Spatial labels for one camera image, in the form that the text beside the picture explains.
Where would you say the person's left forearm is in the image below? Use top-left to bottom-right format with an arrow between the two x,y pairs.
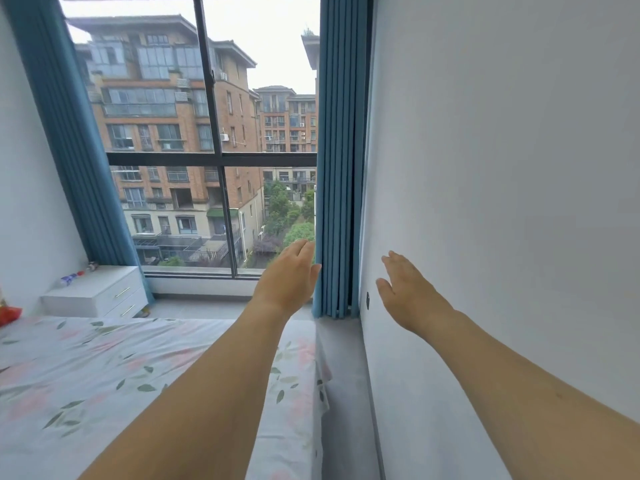
77,300 -> 297,480

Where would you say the white nightstand with drawers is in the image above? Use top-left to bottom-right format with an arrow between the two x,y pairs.
41,265 -> 149,319

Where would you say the person's right forearm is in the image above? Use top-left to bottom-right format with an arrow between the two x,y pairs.
416,309 -> 640,480

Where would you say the black framed window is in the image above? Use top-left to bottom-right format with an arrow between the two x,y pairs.
57,0 -> 322,281

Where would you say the bed with floral sheet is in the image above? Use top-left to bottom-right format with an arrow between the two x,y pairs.
0,315 -> 332,480

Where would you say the blue pleated curtain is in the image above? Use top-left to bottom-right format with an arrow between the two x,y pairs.
312,0 -> 375,319
2,0 -> 156,306

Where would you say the red plastic bag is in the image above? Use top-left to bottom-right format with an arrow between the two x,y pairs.
0,290 -> 24,328

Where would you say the person's left hand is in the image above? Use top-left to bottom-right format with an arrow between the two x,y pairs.
252,239 -> 322,321

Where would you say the person's right hand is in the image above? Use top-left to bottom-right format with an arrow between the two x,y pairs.
375,251 -> 457,337

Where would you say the brick apartment building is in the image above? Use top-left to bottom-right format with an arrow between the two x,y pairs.
67,15 -> 266,268

